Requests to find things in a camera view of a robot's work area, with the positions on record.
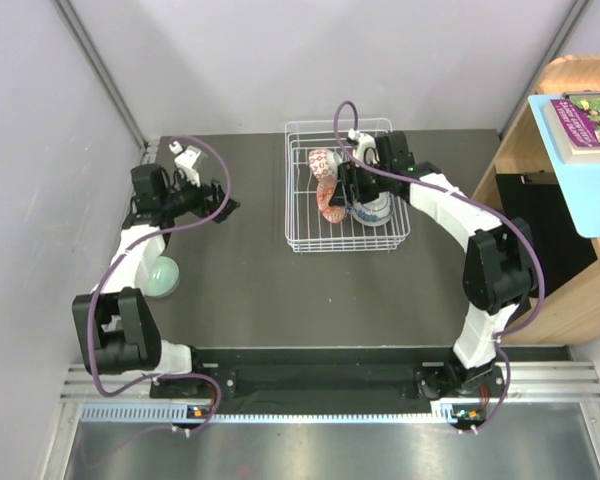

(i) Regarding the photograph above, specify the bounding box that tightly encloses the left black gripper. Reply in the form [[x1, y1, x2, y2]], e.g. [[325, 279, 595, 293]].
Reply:
[[160, 170, 239, 223]]

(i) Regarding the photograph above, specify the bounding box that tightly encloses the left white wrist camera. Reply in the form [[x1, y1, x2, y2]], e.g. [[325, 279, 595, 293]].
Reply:
[[169, 140, 206, 187]]

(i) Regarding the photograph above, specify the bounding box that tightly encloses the purple green book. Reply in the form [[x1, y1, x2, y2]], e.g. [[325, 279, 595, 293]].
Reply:
[[543, 95, 600, 164]]

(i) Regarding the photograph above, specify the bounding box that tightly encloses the pale green bowl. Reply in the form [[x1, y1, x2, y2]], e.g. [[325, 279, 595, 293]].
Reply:
[[143, 256, 180, 298]]

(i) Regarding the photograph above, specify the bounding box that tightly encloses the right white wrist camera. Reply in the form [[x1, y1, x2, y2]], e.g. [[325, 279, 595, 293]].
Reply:
[[347, 129, 379, 166]]

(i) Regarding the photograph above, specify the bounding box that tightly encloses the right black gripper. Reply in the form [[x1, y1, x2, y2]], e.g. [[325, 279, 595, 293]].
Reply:
[[329, 159, 391, 209]]

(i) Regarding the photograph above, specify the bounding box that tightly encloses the blue white floral bowl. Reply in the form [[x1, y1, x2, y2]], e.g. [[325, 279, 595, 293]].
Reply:
[[351, 192, 393, 228]]

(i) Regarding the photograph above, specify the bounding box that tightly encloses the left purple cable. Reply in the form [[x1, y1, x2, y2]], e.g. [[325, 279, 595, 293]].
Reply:
[[87, 134, 232, 436]]

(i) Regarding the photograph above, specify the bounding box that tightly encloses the grey slotted cable duct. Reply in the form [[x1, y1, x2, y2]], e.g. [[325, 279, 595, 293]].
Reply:
[[79, 401, 459, 425]]

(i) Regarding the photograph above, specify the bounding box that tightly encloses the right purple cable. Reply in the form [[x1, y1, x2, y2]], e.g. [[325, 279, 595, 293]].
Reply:
[[333, 101, 547, 434]]

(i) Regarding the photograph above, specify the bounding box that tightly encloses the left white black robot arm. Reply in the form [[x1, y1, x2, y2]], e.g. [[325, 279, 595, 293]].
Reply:
[[72, 164, 239, 397]]

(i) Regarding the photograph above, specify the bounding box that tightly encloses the purple cable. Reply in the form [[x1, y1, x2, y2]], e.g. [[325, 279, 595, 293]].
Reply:
[[333, 101, 547, 434], [87, 134, 232, 436]]

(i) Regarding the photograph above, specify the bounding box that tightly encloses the light blue shelf board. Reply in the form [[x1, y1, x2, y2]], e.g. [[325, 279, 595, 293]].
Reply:
[[528, 94, 600, 239]]

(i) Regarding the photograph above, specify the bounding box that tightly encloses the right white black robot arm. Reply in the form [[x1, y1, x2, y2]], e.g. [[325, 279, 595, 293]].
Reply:
[[336, 129, 544, 396]]

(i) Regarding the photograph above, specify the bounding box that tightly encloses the red floral bowl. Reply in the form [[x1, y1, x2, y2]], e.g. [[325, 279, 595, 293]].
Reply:
[[315, 177, 352, 225]]

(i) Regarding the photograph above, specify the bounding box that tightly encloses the white wire dish rack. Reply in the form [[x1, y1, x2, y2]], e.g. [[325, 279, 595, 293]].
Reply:
[[285, 120, 410, 253]]

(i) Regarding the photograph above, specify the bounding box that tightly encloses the wooden side cabinet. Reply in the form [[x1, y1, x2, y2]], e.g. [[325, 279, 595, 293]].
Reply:
[[473, 55, 600, 345]]

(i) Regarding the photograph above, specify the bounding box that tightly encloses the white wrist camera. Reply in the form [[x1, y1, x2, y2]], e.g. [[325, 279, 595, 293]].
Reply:
[[347, 129, 379, 166], [169, 140, 206, 187]]

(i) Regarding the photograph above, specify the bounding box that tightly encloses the black mounting base rail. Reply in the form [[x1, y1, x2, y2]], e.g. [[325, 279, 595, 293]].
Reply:
[[149, 347, 511, 414]]

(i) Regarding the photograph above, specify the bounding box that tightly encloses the red geometric pattern bowl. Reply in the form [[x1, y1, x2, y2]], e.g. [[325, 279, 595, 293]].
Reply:
[[308, 149, 341, 181]]

